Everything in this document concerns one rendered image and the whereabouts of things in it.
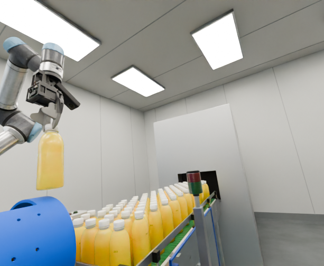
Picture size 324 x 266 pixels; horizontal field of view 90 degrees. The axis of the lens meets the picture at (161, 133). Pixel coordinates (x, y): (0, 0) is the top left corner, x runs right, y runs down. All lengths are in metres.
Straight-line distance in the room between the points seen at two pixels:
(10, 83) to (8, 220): 0.66
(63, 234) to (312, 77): 4.83
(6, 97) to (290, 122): 4.52
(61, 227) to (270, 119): 4.39
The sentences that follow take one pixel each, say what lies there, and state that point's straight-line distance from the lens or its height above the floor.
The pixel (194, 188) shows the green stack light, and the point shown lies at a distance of 0.77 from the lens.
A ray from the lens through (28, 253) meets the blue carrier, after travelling 0.52.
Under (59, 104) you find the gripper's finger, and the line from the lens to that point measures 0.68.
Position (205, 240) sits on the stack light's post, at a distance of 0.83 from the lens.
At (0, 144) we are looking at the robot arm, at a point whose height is 1.47.
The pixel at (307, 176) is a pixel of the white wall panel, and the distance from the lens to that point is 4.51.
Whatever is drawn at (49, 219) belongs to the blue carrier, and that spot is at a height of 1.18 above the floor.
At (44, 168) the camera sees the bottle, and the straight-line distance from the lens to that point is 0.62.
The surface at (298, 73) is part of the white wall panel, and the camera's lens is 4.88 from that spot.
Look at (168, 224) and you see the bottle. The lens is 1.01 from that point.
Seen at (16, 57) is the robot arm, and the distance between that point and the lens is 0.95.
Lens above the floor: 1.28
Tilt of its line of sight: 13 degrees up
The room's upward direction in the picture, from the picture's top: 6 degrees counter-clockwise
